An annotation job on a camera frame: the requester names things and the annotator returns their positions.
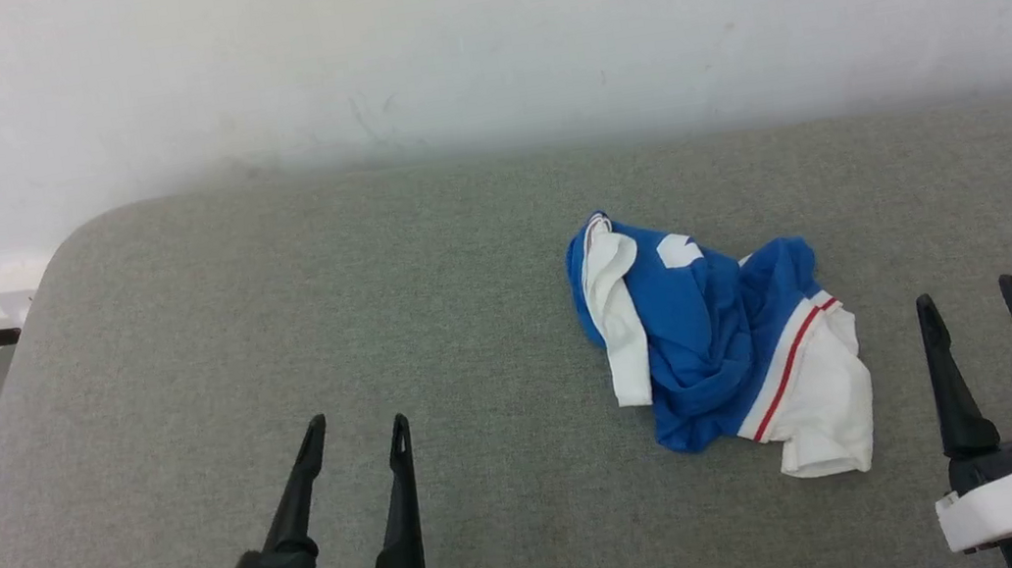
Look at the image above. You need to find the white wall trunking box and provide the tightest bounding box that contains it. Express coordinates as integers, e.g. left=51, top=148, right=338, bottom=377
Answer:
left=0, top=251, right=62, bottom=329

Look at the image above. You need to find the grey fabric sofa cushion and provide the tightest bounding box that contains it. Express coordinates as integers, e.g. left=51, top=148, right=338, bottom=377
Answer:
left=0, top=77, right=1012, bottom=568

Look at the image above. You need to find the blue and white basketball jersey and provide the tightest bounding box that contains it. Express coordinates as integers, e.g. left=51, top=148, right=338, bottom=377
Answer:
left=558, top=178, right=885, bottom=509

